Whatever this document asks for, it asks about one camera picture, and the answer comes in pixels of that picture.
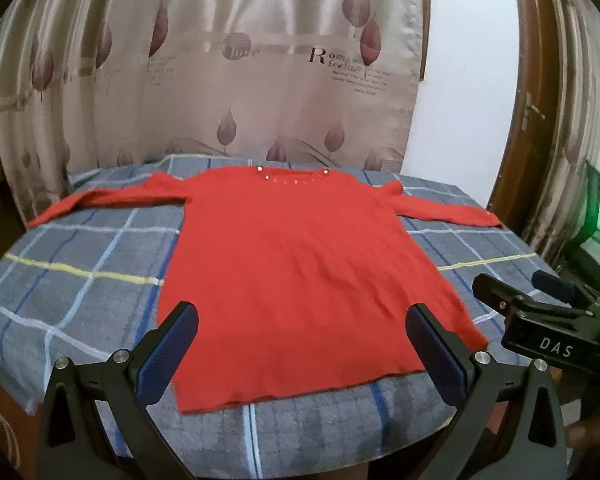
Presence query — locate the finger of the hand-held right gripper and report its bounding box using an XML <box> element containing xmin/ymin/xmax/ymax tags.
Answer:
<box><xmin>531</xmin><ymin>269</ymin><xmax>595</xmax><ymax>312</ymax></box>
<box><xmin>472</xmin><ymin>273</ymin><xmax>532</xmax><ymax>319</ymax></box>

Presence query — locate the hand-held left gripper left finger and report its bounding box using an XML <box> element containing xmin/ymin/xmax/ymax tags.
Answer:
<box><xmin>35</xmin><ymin>301</ymin><xmax>201</xmax><ymax>480</ymax></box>

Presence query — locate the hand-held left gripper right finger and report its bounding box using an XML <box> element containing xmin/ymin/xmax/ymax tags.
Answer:
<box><xmin>404</xmin><ymin>302</ymin><xmax>566</xmax><ymax>480</ymax></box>

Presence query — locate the red sweater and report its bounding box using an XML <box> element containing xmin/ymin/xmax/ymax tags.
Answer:
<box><xmin>27</xmin><ymin>165</ymin><xmax>505</xmax><ymax>415</ymax></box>

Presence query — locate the dark chair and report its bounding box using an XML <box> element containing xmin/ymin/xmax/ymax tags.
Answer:
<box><xmin>562</xmin><ymin>160</ymin><xmax>600</xmax><ymax>311</ymax></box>

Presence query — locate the grey plaid blanket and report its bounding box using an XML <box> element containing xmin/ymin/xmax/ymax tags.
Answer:
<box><xmin>0</xmin><ymin>154</ymin><xmax>566</xmax><ymax>480</ymax></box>

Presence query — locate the brown wooden door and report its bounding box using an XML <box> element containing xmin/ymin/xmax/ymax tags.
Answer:
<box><xmin>487</xmin><ymin>0</ymin><xmax>563</xmax><ymax>248</ymax></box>

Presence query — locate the beige leaf print curtain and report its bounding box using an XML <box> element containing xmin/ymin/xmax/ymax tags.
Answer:
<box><xmin>0</xmin><ymin>0</ymin><xmax>431</xmax><ymax>196</ymax></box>

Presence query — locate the metal door handle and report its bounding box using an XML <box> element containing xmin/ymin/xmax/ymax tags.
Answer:
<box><xmin>522</xmin><ymin>92</ymin><xmax>546</xmax><ymax>128</ymax></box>

